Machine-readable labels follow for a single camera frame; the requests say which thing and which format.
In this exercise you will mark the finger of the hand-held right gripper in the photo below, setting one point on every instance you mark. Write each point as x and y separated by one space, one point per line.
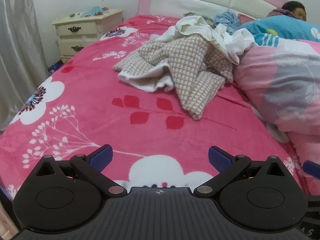
312 170

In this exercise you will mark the blue packet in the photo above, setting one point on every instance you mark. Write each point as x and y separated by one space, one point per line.
55 67

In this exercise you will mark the plain beige garment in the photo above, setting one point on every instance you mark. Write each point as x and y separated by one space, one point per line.
192 27

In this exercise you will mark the grey curtain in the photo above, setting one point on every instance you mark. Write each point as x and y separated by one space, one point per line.
17 42

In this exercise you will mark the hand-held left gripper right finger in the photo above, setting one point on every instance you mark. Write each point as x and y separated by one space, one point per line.
220 158

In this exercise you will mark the pink pillow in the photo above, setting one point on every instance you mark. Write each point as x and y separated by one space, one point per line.
245 18

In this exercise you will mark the pink floral bed blanket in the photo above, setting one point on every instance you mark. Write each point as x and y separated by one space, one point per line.
87 92

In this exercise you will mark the light blue crumpled cloth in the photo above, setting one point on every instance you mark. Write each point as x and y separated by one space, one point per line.
226 20

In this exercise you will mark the beige checked garment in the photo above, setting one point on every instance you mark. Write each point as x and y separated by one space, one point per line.
190 62

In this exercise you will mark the pink cloud print quilt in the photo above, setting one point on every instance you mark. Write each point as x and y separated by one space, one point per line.
280 80

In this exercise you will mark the blue cloth on nightstand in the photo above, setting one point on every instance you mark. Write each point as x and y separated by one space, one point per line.
92 11

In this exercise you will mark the plaid pillow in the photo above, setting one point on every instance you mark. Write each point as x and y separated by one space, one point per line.
208 21

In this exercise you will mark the blue patterned quilt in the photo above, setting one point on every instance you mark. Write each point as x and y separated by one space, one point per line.
287 28

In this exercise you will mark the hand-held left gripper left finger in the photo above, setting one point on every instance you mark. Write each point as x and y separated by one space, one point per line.
101 158

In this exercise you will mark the cream nightstand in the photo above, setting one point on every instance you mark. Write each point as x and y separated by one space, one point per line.
82 37

